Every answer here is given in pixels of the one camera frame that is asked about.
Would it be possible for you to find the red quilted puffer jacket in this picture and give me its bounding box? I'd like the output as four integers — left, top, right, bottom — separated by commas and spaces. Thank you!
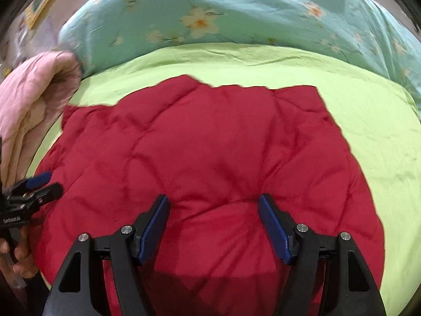
29, 76, 385, 315

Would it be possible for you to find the person's left hand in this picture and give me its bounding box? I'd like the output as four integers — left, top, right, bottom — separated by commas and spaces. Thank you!
1, 225, 38, 279

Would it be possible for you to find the pink quilted blanket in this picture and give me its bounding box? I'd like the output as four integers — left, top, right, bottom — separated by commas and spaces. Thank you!
1, 51, 82, 187

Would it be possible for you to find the lime green bed sheet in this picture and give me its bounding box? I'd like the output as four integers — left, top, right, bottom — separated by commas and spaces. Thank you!
26, 41, 421, 316

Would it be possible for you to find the teal floral duvet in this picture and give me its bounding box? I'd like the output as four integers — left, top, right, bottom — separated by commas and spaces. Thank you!
58, 0, 420, 102

